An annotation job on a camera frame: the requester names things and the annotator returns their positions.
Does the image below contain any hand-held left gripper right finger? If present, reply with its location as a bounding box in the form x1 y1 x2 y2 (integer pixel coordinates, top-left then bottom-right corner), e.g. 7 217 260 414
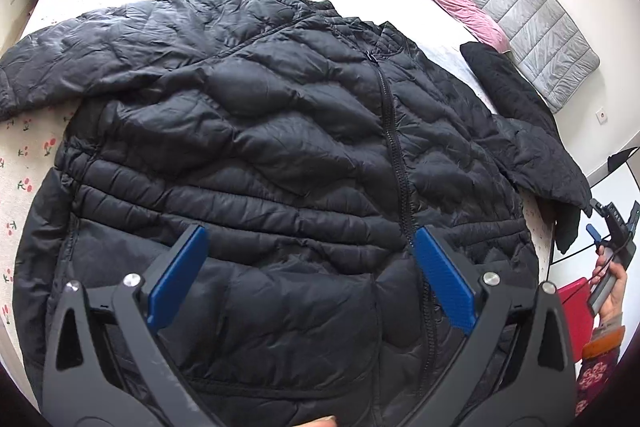
394 226 577 427

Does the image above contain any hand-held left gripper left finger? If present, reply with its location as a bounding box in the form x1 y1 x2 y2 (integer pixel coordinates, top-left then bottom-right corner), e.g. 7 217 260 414
42 224 227 427

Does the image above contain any black puffer jacket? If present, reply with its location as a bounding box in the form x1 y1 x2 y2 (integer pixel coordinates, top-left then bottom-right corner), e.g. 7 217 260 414
0 0 594 410

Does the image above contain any person's right hand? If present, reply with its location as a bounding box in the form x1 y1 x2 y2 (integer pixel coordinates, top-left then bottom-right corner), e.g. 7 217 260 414
590 245 629 324

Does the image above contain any red box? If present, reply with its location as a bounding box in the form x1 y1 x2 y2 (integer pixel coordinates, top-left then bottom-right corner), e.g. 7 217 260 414
557 276 596 362

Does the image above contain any black fleece cloth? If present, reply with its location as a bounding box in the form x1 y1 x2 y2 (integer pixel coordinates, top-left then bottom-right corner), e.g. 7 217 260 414
459 41 558 134

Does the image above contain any grey quilted headboard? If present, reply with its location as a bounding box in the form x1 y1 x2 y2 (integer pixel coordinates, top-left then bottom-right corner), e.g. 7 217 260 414
404 0 601 112

